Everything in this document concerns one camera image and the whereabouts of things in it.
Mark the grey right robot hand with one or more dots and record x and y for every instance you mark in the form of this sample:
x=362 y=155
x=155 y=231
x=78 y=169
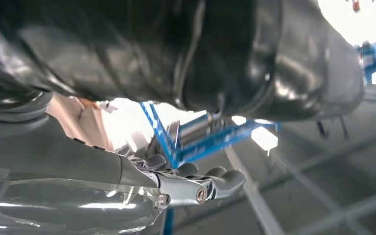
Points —
x=175 y=48

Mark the blue metal stand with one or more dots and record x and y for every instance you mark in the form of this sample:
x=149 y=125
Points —
x=207 y=142

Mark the grey metal panel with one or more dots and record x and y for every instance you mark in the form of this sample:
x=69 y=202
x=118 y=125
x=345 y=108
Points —
x=304 y=194

